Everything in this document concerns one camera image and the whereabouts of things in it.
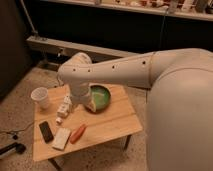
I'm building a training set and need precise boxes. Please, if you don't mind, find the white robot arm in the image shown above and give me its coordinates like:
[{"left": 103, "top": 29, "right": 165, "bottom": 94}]
[{"left": 58, "top": 48, "right": 213, "bottom": 171}]

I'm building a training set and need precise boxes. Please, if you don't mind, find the green bowl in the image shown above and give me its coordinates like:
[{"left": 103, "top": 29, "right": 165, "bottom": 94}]
[{"left": 84, "top": 85, "right": 111, "bottom": 113}]

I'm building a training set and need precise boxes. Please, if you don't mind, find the yellow sponge piece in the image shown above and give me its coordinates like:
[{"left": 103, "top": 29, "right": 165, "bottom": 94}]
[{"left": 86, "top": 101, "right": 96, "bottom": 112}]

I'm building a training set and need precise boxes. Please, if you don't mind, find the wooden table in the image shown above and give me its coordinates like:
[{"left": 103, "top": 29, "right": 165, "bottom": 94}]
[{"left": 33, "top": 85, "right": 142, "bottom": 161}]

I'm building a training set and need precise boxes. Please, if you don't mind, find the orange carrot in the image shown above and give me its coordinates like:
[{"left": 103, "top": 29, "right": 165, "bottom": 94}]
[{"left": 70, "top": 124, "right": 86, "bottom": 144}]

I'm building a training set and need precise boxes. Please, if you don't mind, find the white rectangular box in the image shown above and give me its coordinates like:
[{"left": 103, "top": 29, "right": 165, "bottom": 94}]
[{"left": 52, "top": 128, "right": 71, "bottom": 150}]

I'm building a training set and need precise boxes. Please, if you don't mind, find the white paper cup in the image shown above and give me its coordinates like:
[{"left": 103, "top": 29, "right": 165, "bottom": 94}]
[{"left": 31, "top": 87, "right": 50, "bottom": 109}]

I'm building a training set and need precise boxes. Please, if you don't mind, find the black smartphone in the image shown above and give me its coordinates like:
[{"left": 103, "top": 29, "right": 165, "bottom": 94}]
[{"left": 39, "top": 121, "right": 54, "bottom": 143}]

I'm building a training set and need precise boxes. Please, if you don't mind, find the black cylindrical floor object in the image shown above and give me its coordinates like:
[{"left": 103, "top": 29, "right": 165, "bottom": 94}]
[{"left": 0, "top": 142, "right": 26, "bottom": 155}]

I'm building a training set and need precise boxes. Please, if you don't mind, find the upper shelf with items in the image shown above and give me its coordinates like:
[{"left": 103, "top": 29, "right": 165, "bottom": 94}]
[{"left": 42, "top": 0, "right": 213, "bottom": 22}]

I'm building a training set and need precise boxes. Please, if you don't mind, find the metal shelf rail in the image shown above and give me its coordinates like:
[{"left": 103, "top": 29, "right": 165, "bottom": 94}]
[{"left": 26, "top": 36, "right": 135, "bottom": 61}]

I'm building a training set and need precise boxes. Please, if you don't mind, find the black hanging cable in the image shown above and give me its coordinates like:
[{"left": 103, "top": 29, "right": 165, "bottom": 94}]
[{"left": 157, "top": 7, "right": 168, "bottom": 52}]

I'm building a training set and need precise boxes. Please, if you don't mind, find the black floor cable with plug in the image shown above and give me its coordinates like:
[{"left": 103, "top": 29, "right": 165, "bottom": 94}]
[{"left": 0, "top": 121, "right": 35, "bottom": 141}]

